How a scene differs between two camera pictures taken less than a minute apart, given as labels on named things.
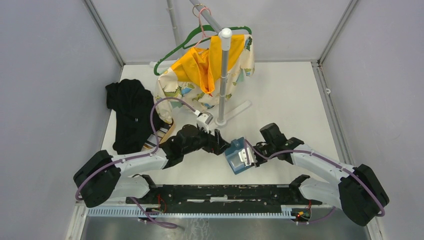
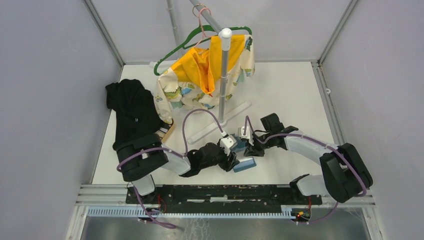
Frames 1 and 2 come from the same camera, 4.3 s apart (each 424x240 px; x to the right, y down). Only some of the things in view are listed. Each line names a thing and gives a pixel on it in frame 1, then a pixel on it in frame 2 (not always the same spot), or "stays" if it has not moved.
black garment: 132,103 stays
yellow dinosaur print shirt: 193,81 stays
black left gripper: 215,144 → 227,165
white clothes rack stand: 225,35 stays
